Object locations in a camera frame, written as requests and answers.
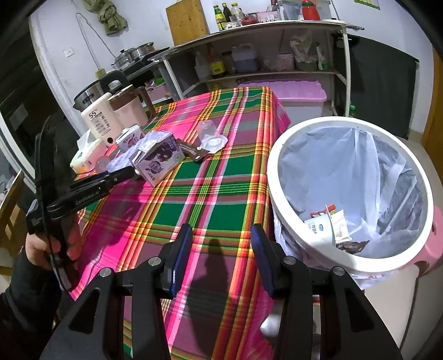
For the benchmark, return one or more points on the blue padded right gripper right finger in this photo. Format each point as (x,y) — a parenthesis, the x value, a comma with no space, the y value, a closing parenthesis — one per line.
(268,255)

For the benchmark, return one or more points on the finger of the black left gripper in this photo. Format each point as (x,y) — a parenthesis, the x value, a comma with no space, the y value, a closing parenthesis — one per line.
(120,175)

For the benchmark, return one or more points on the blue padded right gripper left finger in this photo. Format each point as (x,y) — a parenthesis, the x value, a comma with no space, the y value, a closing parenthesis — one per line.
(176,261)

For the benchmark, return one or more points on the clear plastic wrap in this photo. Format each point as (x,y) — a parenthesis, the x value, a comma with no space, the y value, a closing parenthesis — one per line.
(118,164)

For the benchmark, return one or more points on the purple milk carton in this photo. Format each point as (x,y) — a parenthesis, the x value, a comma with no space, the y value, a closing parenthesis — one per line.
(156,155)

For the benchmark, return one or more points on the brown snack wrapper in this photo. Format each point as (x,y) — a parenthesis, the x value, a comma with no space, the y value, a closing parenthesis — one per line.
(196,153)

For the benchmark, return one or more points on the clear plastic cup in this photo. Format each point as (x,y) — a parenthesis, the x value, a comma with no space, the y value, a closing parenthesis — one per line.
(210,139)

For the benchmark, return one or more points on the white round trash bin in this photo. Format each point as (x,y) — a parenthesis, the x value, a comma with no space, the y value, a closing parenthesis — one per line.
(370,182)

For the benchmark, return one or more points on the white metal kitchen shelf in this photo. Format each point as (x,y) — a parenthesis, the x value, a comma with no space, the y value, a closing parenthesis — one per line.
(269,39)

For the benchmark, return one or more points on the person's left hand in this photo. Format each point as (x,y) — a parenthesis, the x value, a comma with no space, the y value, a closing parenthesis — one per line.
(37,246)

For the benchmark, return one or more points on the white tissue pack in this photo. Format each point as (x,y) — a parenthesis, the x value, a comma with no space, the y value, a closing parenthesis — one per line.
(89,151)

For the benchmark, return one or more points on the pink red milk carton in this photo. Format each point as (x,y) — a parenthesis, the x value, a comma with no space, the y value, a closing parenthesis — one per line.
(129,137)

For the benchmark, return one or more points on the white water dispenser kettle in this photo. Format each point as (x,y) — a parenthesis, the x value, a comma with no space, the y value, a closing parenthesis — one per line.
(102,121)

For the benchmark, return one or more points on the white blue pouch in bin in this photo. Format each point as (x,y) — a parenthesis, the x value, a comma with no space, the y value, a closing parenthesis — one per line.
(322,226)

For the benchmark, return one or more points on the pink jug brown lid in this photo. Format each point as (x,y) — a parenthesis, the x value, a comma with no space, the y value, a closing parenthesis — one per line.
(133,106)

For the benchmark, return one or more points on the stainless steel electric kettle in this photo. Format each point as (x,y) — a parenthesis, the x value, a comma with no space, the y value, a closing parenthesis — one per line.
(111,82)

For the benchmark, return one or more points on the plaid pink green tablecloth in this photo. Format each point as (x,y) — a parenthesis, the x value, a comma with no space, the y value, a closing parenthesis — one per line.
(219,310)

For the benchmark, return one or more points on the steel pot on stove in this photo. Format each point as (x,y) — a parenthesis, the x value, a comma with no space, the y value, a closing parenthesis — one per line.
(127,57)

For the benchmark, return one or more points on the pink lid storage box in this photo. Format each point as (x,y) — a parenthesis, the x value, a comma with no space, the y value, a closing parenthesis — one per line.
(301,99)

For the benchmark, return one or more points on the pink plastic stool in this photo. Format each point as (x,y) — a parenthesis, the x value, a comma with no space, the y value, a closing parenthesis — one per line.
(431,252)

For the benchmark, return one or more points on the green cloth hanging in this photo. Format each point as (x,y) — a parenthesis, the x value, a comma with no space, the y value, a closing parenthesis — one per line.
(107,14)

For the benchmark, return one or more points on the green plastic bottle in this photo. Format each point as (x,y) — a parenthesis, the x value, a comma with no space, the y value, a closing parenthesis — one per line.
(352,111)

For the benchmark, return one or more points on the wooden cutting board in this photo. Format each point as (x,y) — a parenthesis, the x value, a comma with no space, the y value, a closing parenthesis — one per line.
(186,21)

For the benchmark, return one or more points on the yellow label oil bottle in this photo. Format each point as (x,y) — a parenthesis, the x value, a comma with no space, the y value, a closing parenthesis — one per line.
(219,18)

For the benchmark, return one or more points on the red thermos bottle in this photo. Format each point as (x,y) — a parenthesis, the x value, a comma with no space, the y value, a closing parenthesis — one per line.
(309,11)

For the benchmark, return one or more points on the yellow green wall poster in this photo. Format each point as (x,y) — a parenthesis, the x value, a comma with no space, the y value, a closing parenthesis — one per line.
(370,3)

